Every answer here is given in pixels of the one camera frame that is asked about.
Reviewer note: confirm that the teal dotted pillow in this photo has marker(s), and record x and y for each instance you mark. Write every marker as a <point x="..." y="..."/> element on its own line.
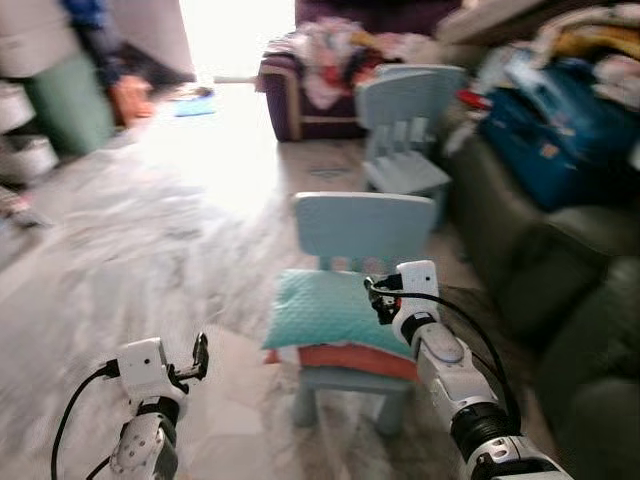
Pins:
<point x="320" y="310"/>

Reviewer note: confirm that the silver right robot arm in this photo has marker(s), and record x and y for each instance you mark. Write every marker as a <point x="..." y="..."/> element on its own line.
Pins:
<point x="450" y="375"/>

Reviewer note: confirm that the grey-green leather sofa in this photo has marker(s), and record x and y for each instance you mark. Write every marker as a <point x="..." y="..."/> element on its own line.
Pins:
<point x="560" y="260"/>

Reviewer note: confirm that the orange cushion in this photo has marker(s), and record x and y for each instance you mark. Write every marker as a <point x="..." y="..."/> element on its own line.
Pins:
<point x="350" y="360"/>

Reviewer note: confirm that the light blue plastic child chair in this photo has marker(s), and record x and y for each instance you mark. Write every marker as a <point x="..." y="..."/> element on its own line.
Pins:
<point x="360" y="225"/>
<point x="410" y="95"/>

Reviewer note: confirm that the small red item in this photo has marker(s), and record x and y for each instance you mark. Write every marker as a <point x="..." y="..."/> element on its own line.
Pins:
<point x="470" y="97"/>

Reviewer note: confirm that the purple armchair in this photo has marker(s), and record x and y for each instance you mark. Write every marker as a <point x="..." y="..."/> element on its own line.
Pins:
<point x="280" y="100"/>

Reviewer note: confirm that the blue fabric bag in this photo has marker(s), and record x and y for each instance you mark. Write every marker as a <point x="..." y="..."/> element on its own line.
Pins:
<point x="560" y="140"/>

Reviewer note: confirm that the pink and white clothes pile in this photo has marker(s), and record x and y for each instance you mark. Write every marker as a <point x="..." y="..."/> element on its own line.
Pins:
<point x="330" y="60"/>

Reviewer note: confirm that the small blue cloth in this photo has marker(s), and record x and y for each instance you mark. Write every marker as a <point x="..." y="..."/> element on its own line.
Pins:
<point x="195" y="105"/>

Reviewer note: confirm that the brown wooden ledge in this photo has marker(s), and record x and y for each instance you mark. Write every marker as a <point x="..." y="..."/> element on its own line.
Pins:
<point x="500" y="22"/>

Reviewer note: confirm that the yellow and white clothes heap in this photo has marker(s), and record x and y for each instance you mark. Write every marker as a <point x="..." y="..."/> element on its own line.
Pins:
<point x="600" y="40"/>

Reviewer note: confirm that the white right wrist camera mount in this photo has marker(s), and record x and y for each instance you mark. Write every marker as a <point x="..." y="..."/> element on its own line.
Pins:
<point x="418" y="285"/>

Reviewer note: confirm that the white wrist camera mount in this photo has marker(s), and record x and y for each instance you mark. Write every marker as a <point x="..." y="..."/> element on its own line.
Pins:
<point x="418" y="285"/>
<point x="145" y="365"/>

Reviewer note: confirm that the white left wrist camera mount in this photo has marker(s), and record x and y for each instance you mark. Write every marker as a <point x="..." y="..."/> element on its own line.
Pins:
<point x="145" y="365"/>

